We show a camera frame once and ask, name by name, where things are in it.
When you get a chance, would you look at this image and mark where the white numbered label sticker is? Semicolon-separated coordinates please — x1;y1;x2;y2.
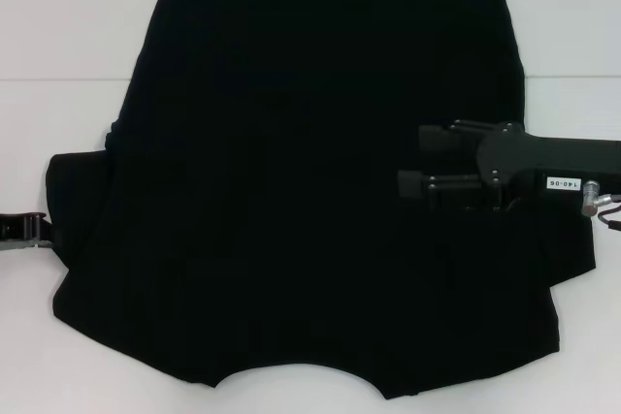
546;175;582;191

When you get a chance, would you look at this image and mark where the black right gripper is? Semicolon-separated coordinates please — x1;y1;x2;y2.
397;118;621;214

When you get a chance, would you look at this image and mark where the black shirt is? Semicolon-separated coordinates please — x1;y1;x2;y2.
45;0;597;401

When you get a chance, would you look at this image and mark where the right arm cable with connectors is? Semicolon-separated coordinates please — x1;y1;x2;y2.
581;179;621;232

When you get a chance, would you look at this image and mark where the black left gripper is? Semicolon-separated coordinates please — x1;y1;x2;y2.
0;209;64;254

